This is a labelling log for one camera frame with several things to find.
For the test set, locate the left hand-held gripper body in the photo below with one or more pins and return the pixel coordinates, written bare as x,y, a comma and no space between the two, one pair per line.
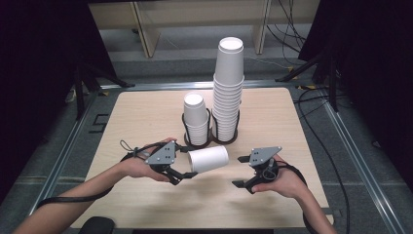
164,154

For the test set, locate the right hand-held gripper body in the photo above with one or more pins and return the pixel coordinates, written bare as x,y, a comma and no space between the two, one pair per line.
263,156

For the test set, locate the white disposable paper cup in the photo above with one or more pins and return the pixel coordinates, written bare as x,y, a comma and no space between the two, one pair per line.
209,159

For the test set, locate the stack of white paper cups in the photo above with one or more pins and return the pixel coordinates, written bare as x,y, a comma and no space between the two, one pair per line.
195,113
229,81

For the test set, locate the person's left hand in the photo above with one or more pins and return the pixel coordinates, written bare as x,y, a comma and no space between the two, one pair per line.
139,169

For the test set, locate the person's right hand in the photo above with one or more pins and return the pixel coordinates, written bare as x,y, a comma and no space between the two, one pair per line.
289,183

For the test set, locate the black rounded object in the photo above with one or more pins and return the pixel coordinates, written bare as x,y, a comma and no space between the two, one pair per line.
97,226

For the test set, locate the black metal stand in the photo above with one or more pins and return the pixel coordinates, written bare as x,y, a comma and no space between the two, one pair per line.
326,71
84,81

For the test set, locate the beige desk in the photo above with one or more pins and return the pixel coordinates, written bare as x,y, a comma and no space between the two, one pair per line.
195,13

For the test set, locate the dark curtain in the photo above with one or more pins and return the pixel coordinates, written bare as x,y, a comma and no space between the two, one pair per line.
373,65
35,81

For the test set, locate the aluminium floor frame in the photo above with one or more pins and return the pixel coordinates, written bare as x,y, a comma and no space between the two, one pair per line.
156,86

